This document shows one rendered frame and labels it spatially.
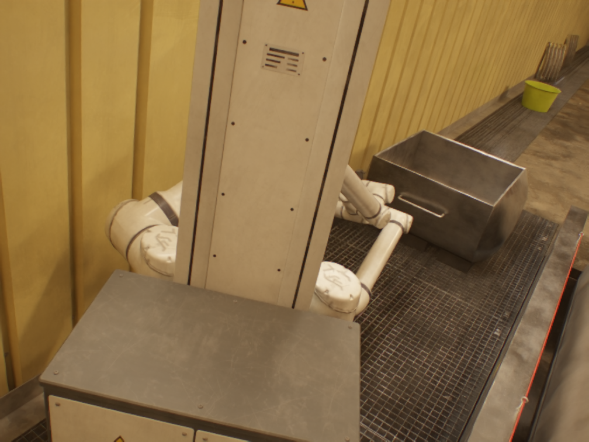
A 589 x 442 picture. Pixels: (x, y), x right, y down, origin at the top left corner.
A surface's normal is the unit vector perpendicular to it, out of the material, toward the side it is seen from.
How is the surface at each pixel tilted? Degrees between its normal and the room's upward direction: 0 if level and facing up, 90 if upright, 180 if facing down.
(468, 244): 96
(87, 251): 90
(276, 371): 0
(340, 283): 8
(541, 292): 0
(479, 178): 89
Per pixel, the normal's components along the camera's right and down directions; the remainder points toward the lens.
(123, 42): 0.82, 0.41
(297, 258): -0.11, 0.48
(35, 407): 0.18, -0.85
